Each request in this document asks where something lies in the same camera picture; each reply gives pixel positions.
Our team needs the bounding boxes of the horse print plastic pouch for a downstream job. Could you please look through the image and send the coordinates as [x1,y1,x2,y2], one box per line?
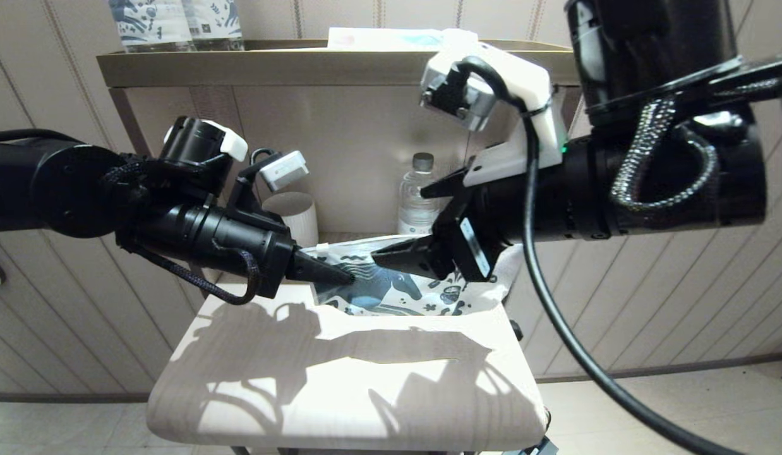
[303,234,524,317]

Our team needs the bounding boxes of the clear water bottle black cap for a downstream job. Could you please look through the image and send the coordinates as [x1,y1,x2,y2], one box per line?
[397,153,442,236]

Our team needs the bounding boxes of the white ribbed ceramic mug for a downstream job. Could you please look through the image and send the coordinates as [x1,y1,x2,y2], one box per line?
[263,191,319,248]

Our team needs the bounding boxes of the beige wooden shelf unit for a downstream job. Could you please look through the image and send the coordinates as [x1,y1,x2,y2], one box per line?
[95,39,597,454]

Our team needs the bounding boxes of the white packet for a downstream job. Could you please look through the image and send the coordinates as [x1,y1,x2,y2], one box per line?
[328,28,480,52]

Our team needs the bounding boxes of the water bottle blue print label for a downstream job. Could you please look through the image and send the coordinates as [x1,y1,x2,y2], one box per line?
[181,0,244,52]

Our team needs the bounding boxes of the patterned pouches on top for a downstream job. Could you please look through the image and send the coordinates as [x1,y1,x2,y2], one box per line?
[107,0,193,54]

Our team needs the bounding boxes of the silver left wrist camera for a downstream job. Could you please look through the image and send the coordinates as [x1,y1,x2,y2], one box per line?
[262,150,310,192]

